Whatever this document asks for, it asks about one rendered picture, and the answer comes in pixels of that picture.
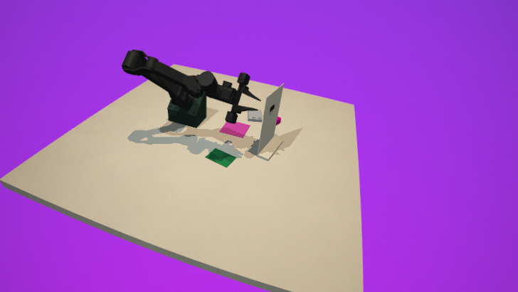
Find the magenta square marking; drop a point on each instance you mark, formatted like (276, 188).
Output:
(238, 129)

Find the green flat square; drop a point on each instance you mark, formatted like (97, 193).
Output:
(220, 157)

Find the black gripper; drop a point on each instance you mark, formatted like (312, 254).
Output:
(243, 80)

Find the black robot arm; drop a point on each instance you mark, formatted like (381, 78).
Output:
(177, 84)

